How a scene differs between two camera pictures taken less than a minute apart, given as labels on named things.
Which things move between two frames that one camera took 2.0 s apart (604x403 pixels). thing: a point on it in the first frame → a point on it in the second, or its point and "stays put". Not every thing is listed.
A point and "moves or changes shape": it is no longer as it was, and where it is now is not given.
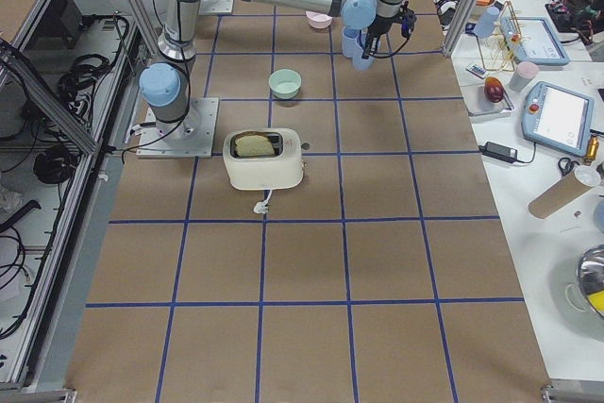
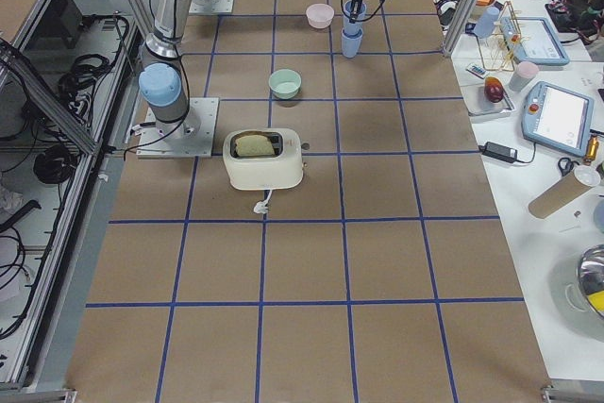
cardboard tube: x=562 y=192 stays put
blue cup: x=349 y=44 stays put
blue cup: x=362 y=64 moves or changes shape
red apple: x=494 y=89 stays put
